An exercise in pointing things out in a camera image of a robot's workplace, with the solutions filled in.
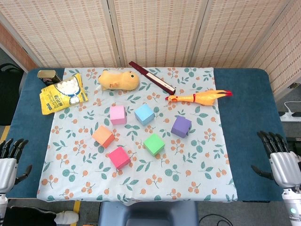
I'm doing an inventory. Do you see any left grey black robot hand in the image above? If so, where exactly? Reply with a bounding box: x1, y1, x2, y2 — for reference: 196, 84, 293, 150
0, 138, 33, 193

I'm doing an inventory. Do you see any magenta foam cube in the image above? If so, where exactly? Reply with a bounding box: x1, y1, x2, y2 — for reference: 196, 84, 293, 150
108, 146, 131, 170

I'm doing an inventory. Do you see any purple foam cube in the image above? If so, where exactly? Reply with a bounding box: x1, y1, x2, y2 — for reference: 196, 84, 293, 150
170, 115, 192, 138

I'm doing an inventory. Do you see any white charger cable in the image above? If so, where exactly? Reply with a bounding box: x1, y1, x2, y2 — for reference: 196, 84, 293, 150
284, 101, 301, 114

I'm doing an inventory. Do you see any yellow marshmallow snack bag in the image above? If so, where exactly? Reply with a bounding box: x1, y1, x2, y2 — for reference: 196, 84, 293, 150
39, 73, 89, 116

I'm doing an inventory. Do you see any yellow rubber chicken toy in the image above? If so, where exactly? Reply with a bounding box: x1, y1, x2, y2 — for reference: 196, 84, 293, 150
165, 89, 233, 106

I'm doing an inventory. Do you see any floral print tablecloth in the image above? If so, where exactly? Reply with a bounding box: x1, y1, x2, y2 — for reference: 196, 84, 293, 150
37, 67, 238, 203

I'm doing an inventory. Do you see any light blue foam cube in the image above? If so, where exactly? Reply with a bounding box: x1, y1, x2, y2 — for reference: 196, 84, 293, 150
134, 104, 155, 126

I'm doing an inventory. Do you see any white power strip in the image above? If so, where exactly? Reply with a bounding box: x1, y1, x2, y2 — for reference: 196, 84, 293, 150
278, 110, 301, 122

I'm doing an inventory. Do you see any light pink foam cube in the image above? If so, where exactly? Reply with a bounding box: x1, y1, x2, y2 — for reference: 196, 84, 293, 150
110, 105, 127, 126

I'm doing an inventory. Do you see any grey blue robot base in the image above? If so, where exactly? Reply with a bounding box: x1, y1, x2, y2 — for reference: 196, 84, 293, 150
97, 201, 199, 226

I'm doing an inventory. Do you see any blue felt table cover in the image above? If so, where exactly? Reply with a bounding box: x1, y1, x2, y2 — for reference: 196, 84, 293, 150
0, 67, 292, 203

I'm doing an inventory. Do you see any black chair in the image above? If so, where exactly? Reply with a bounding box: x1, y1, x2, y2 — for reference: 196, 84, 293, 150
0, 63, 24, 127

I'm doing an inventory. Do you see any orange foam cube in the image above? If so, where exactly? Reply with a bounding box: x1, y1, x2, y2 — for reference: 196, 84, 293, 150
92, 125, 116, 149

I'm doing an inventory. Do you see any beige woven folding screen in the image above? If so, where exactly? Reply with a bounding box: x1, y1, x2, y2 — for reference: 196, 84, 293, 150
0, 0, 301, 99

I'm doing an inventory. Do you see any white shoe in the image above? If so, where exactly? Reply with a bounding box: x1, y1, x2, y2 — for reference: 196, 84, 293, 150
54, 210, 80, 225

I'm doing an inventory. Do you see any olive metal tin can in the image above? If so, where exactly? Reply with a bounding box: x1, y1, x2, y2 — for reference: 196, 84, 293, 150
37, 70, 63, 86

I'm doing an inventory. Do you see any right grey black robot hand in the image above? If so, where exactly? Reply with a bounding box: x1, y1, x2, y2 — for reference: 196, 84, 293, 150
250, 130, 298, 189

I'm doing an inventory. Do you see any yellow plush animal toy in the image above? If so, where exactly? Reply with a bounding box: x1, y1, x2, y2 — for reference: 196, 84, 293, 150
98, 69, 140, 91

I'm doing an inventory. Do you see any black trouser leg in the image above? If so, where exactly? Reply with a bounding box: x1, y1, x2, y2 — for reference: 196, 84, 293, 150
3, 206, 57, 226

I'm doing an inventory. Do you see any dark red folded fan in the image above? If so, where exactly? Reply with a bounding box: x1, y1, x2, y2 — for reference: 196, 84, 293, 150
128, 61, 176, 95

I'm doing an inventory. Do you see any black floor cable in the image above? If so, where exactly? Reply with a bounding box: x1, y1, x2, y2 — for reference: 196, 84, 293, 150
199, 213, 238, 226

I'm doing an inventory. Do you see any green foam cube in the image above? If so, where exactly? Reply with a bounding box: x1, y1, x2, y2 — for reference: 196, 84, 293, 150
143, 134, 165, 157

